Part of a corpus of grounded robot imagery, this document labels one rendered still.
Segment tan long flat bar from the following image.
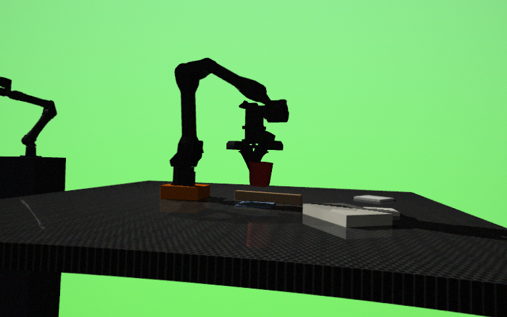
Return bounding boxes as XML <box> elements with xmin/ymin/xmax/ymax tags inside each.
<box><xmin>235</xmin><ymin>190</ymin><xmax>302</xmax><ymax>205</ymax></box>

